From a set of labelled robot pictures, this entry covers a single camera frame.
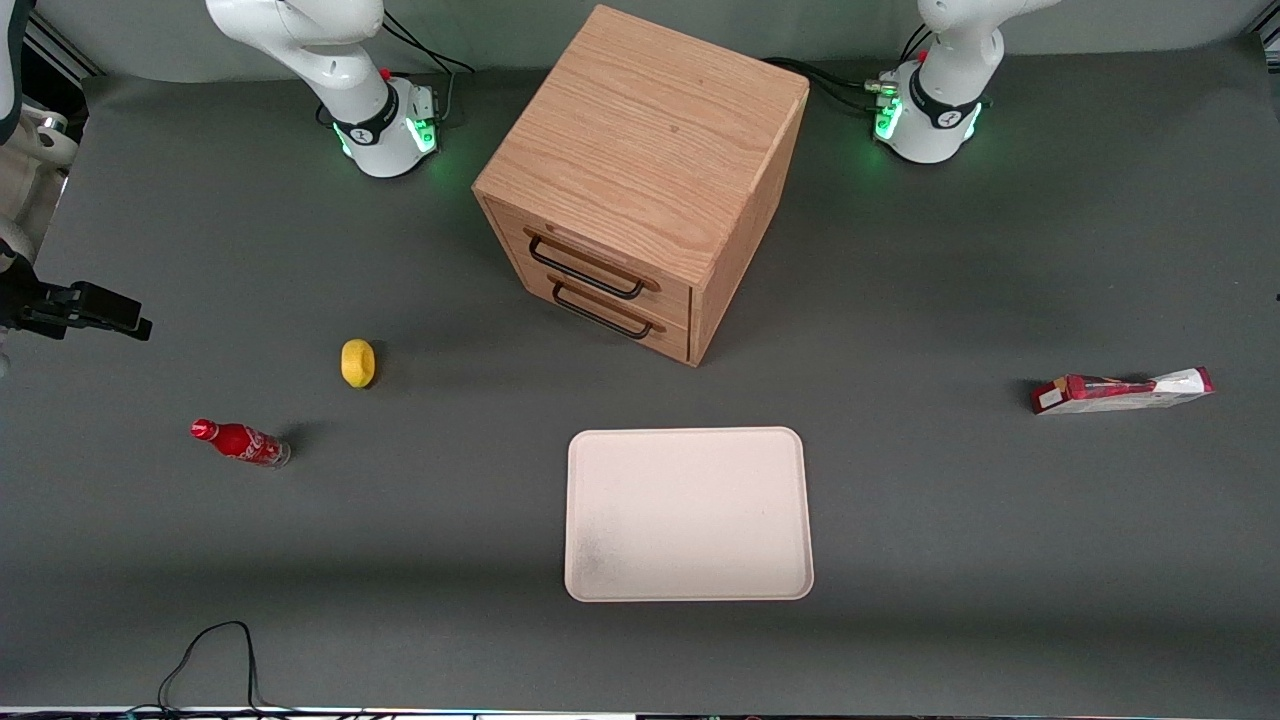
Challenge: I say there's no black right arm base cable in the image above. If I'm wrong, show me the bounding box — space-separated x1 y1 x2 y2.
380 10 477 129

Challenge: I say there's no wooden drawer cabinet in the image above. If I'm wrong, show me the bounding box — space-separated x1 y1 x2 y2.
471 4 811 369

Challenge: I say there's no aluminium frame rail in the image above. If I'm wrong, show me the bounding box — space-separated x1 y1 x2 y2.
22 12 103 83

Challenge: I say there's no wooden drawer black handle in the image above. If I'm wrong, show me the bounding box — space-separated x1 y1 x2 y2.
515 265 693 364
485 198 694 326

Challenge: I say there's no red cola bottle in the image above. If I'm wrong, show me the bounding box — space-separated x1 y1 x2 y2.
190 418 293 469

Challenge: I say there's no yellow lemon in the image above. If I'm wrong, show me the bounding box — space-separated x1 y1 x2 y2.
340 338 378 389

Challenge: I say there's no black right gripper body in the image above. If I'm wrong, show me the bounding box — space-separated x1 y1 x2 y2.
0 255 75 341

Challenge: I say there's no thin black looped cable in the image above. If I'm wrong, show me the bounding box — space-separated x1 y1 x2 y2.
157 620 301 717

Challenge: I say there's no red cookie box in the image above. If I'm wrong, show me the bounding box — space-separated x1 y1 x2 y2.
1030 366 1215 416

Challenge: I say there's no thick black base cable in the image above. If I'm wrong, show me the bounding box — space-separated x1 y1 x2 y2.
805 78 886 116
763 56 886 93

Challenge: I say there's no cream plastic tray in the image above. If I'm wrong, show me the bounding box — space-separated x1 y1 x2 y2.
563 426 816 604

